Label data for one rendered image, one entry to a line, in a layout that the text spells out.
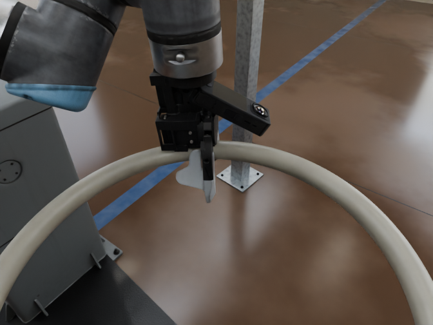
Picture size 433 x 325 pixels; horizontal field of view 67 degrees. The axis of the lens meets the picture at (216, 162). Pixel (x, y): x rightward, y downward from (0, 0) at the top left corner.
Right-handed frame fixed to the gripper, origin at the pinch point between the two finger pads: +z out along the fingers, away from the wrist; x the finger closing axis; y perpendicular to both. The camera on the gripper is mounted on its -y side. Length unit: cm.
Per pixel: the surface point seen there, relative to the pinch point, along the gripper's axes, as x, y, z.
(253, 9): -98, -7, 3
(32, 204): -27, 66, 39
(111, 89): -202, 111, 93
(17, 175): -28, 66, 27
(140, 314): -14, 37, 90
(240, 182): -94, -1, 95
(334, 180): 8.3, -16.9, -7.4
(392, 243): 17.4, -21.7, -6.6
